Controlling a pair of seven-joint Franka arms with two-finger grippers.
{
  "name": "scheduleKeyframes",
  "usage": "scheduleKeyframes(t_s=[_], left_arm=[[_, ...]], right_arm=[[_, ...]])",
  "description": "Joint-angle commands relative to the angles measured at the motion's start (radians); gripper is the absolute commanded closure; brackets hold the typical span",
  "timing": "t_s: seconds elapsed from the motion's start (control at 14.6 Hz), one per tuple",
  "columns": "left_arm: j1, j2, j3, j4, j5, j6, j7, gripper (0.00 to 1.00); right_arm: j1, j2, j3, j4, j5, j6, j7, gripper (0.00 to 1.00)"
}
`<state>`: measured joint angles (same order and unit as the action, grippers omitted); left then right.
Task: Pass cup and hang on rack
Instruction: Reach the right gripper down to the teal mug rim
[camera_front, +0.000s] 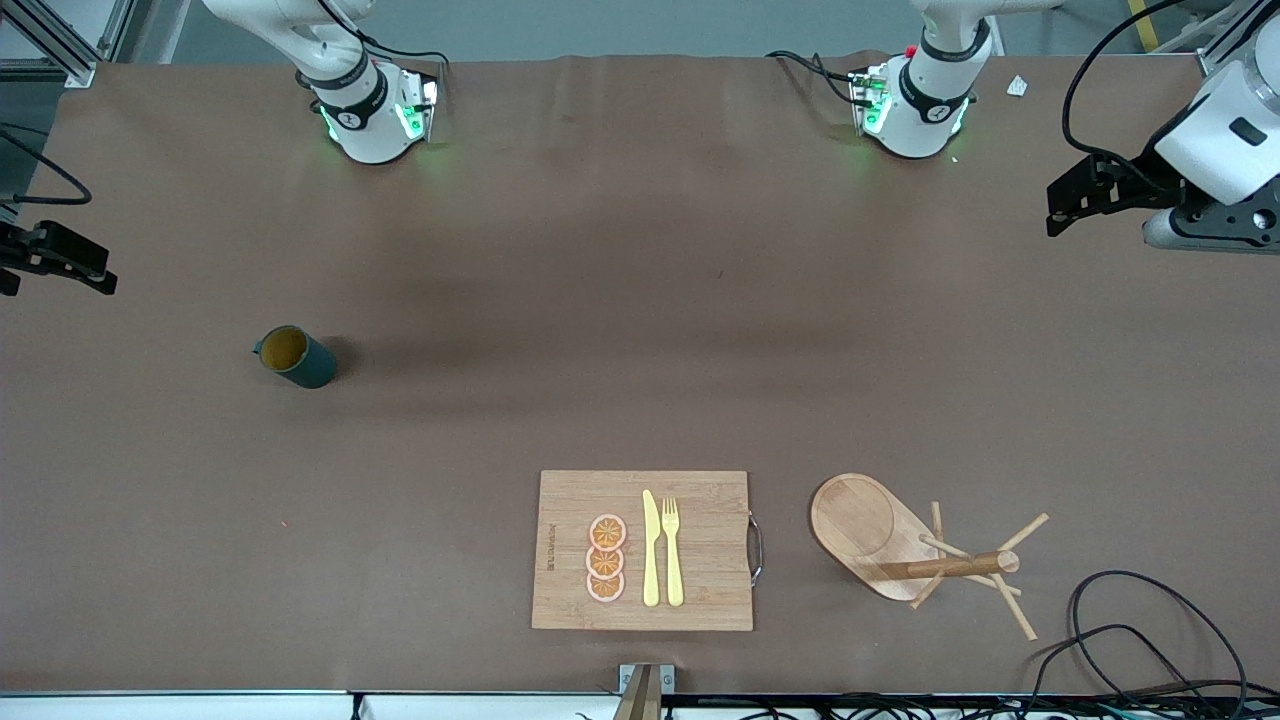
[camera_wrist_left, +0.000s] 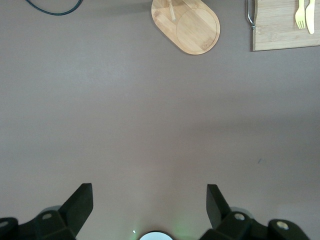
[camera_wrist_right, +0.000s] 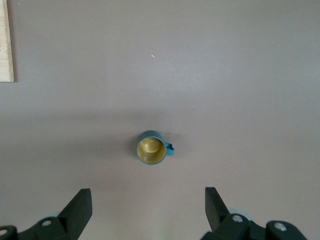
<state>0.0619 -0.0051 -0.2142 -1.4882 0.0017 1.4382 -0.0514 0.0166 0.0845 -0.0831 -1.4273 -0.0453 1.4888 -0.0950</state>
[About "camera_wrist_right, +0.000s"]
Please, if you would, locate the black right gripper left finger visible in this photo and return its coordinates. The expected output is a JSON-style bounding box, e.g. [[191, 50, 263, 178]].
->
[[0, 188, 93, 240]]

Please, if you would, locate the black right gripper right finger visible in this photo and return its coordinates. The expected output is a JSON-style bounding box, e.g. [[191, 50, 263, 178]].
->
[[202, 186, 308, 240]]

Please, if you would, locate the teal ribbed mug yellow inside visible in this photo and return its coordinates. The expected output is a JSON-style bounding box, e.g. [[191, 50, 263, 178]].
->
[[136, 130, 176, 166]]

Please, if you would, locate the bamboo cutting board metal handle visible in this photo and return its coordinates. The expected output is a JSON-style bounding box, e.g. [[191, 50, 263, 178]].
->
[[0, 0, 15, 83]]

